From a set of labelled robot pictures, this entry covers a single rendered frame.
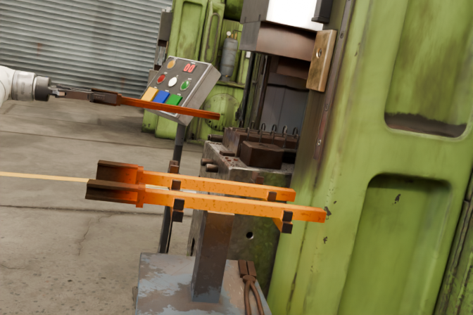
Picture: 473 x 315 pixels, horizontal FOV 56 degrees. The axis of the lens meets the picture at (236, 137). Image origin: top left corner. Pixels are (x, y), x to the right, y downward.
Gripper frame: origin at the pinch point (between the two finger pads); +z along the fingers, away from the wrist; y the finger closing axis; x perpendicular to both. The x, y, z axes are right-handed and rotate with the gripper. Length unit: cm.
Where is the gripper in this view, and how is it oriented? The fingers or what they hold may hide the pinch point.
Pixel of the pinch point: (105, 97)
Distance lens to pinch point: 148.2
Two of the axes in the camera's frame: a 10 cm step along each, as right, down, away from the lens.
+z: 9.5, 1.1, 2.9
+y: 2.7, 2.0, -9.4
